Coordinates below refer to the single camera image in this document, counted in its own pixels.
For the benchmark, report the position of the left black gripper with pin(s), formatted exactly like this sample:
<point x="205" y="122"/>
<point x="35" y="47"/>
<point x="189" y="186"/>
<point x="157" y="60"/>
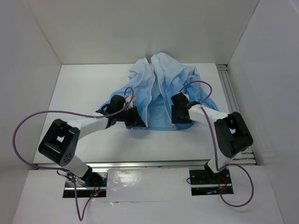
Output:
<point x="135" y="120"/>

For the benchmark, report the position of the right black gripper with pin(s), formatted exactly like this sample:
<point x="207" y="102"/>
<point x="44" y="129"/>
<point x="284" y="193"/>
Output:
<point x="175" y="119"/>

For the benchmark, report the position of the light blue zip jacket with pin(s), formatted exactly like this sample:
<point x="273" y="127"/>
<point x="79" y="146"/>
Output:
<point x="154" y="82"/>

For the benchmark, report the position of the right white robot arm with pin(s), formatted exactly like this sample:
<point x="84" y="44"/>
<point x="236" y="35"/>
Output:
<point x="229" y="132"/>

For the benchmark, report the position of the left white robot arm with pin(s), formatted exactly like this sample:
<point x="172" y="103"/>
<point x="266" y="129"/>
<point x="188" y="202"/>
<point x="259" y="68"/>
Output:
<point x="60" y="142"/>

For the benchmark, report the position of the front aluminium rail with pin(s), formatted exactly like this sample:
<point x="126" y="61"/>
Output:
<point x="146" y="164"/>

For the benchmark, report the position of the aluminium rail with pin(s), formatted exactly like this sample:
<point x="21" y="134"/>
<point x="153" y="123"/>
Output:
<point x="247" y="156"/>
<point x="146" y="164"/>

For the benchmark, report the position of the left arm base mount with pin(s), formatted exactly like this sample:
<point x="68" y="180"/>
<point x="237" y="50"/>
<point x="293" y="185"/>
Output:
<point x="96" y="187"/>

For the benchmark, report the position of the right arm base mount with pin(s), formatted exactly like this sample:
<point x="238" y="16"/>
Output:
<point x="203" y="182"/>

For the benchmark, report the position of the right side aluminium rail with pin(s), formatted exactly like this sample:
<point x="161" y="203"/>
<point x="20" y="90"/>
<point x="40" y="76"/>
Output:
<point x="247" y="156"/>

